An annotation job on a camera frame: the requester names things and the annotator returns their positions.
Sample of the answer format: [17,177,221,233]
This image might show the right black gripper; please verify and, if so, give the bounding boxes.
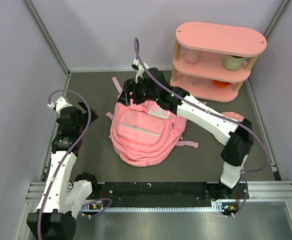
[118,78,159,108]

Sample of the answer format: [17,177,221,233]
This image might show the pink student backpack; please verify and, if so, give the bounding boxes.
[105,76,208,168]

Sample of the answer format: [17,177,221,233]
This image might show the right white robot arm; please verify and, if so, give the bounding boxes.
[118,63,253,198]

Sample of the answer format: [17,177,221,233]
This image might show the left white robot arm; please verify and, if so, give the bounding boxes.
[26,97,99,240]

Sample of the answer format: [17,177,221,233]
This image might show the clear glass on shelf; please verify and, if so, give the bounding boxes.
[189,76,201,85]

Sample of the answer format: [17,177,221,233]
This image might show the pink cup on shelf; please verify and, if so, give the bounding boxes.
[185,49,201,65]

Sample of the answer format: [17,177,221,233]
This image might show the pink three-tier shelf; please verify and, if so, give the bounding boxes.
[170,21,267,103]

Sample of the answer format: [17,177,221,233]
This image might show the orange bowl on shelf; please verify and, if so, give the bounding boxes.
[213,80,232,88]

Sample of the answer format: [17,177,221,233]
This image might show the pink white floral plate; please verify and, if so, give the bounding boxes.
[222,111,244,122]

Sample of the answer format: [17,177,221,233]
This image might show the green mug on shelf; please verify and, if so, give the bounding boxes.
[219,54,245,72]

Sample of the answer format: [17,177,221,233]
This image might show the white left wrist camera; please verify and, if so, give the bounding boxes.
[47,96,72,114]

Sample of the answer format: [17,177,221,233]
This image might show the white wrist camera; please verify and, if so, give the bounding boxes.
[131,58,145,84]
[47,96,72,114]

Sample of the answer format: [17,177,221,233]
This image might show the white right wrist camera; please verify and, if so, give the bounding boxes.
[131,58,145,84]

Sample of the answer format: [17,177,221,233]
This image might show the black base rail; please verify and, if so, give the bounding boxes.
[88,181,246,208]

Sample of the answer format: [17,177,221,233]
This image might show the grey slotted cable duct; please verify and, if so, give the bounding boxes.
[81,201,239,214]

